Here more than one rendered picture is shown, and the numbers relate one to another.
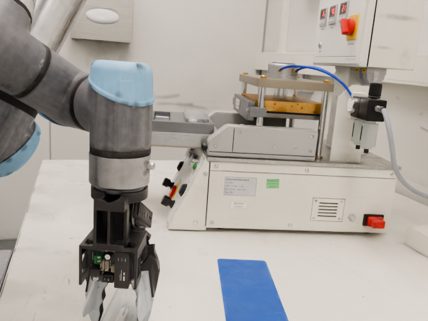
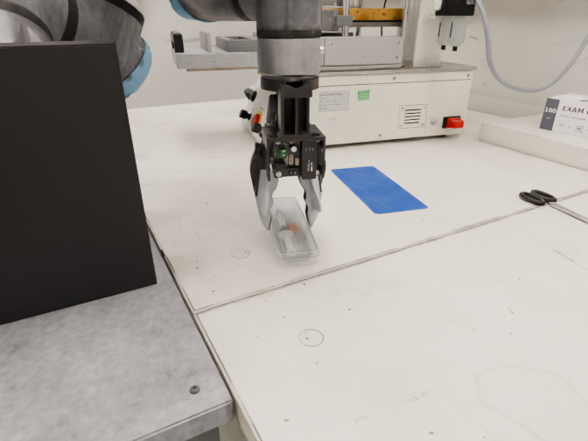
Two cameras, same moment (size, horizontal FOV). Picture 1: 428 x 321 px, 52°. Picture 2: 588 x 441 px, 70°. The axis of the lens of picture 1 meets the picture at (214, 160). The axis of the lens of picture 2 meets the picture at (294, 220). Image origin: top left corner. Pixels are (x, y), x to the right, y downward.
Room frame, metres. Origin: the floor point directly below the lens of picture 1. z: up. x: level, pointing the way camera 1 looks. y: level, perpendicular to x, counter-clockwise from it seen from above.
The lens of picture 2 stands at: (0.01, 0.21, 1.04)
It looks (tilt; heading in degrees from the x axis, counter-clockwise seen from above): 26 degrees down; 349
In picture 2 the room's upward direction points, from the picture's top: straight up
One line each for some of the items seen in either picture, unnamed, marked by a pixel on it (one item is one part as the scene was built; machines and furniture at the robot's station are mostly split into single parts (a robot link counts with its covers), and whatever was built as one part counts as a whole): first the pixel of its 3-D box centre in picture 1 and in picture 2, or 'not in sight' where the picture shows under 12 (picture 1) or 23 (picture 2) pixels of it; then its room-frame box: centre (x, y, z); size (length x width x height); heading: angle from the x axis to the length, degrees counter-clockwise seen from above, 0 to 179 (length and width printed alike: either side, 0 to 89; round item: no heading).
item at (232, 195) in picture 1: (270, 182); (348, 100); (1.13, -0.15, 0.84); 0.53 x 0.37 x 0.17; 97
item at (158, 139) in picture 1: (159, 125); (235, 48); (1.12, 0.15, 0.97); 0.30 x 0.22 x 0.08; 97
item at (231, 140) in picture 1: (258, 141); (346, 53); (1.00, -0.10, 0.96); 0.26 x 0.05 x 0.07; 97
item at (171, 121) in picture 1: (178, 121); (255, 43); (1.12, 0.10, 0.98); 0.20 x 0.17 x 0.03; 7
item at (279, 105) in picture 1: (280, 95); (354, 5); (1.14, -0.16, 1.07); 0.22 x 0.17 x 0.10; 7
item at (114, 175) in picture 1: (122, 170); (291, 58); (0.53, 0.11, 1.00); 0.08 x 0.08 x 0.05
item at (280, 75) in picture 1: (295, 89); not in sight; (1.13, -0.19, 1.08); 0.31 x 0.24 x 0.13; 7
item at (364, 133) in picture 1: (363, 116); (450, 13); (0.95, -0.31, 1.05); 0.15 x 0.05 x 0.15; 7
